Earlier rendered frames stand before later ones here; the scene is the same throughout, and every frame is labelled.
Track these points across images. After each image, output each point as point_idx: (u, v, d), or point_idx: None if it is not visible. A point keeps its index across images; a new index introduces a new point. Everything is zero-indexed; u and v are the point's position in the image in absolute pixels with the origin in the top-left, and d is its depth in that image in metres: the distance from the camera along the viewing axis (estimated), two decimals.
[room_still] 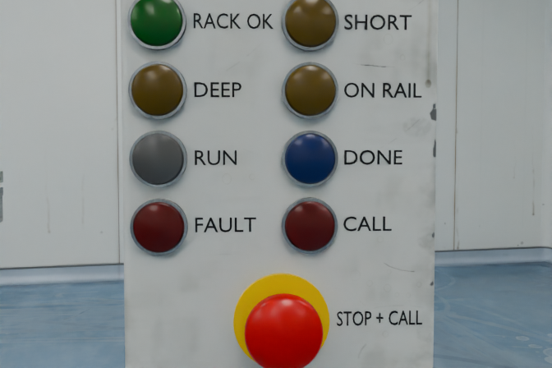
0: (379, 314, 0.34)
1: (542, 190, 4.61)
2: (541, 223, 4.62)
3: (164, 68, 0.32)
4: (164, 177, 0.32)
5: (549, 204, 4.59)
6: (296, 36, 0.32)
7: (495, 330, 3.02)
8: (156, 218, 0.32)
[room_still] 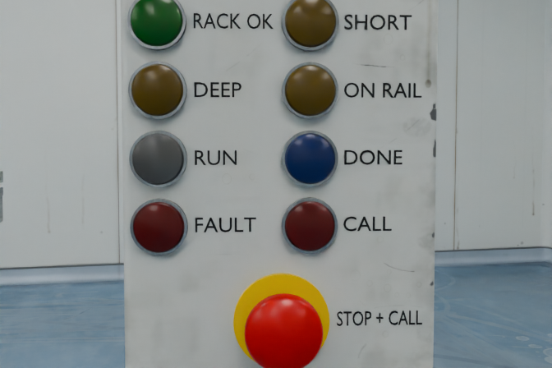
0: (379, 314, 0.34)
1: (542, 190, 4.61)
2: (541, 223, 4.62)
3: (164, 68, 0.32)
4: (164, 177, 0.32)
5: (549, 204, 4.59)
6: (296, 36, 0.32)
7: (495, 330, 3.02)
8: (156, 218, 0.32)
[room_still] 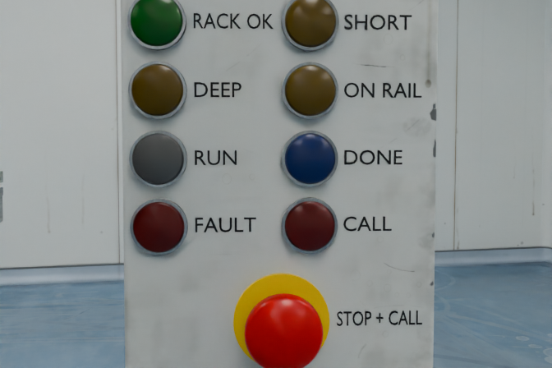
0: (379, 314, 0.34)
1: (542, 190, 4.61)
2: (541, 223, 4.62)
3: (164, 68, 0.32)
4: (164, 177, 0.32)
5: (549, 204, 4.59)
6: (296, 36, 0.32)
7: (495, 330, 3.02)
8: (156, 218, 0.32)
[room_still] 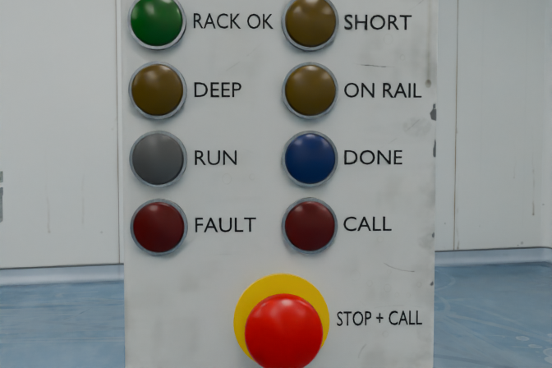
0: (379, 314, 0.34)
1: (542, 190, 4.61)
2: (541, 223, 4.62)
3: (164, 68, 0.32)
4: (164, 177, 0.32)
5: (549, 204, 4.59)
6: (296, 36, 0.32)
7: (495, 330, 3.02)
8: (156, 218, 0.32)
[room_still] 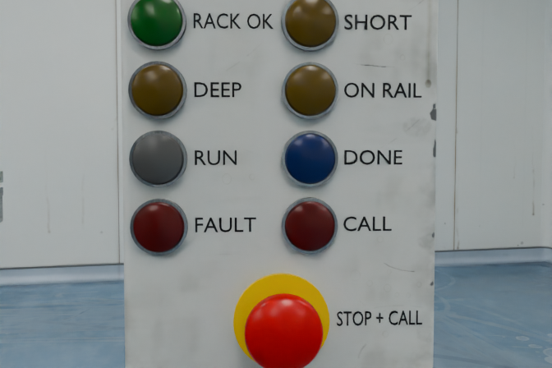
0: (379, 314, 0.34)
1: (542, 190, 4.61)
2: (541, 223, 4.62)
3: (164, 68, 0.32)
4: (164, 177, 0.32)
5: (549, 204, 4.59)
6: (296, 36, 0.32)
7: (495, 330, 3.02)
8: (156, 218, 0.32)
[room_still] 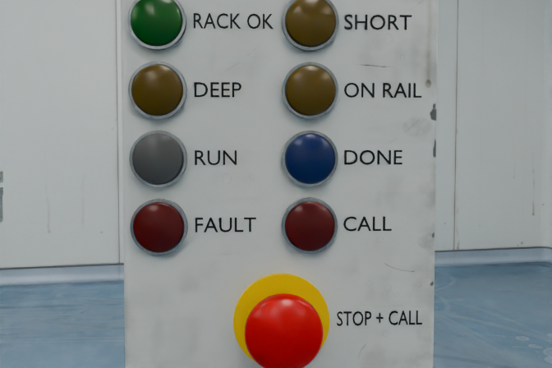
0: (379, 314, 0.34)
1: (542, 190, 4.61)
2: (541, 223, 4.62)
3: (164, 68, 0.32)
4: (164, 177, 0.32)
5: (549, 204, 4.59)
6: (296, 36, 0.32)
7: (495, 330, 3.02)
8: (156, 218, 0.32)
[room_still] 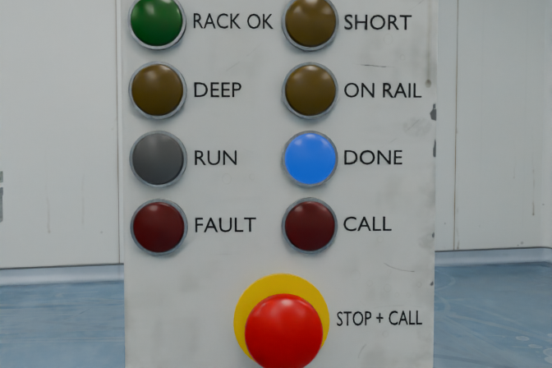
0: (379, 314, 0.34)
1: (542, 190, 4.61)
2: (541, 223, 4.62)
3: (164, 68, 0.32)
4: (164, 177, 0.32)
5: (549, 204, 4.59)
6: (296, 36, 0.32)
7: (495, 330, 3.02)
8: (156, 218, 0.32)
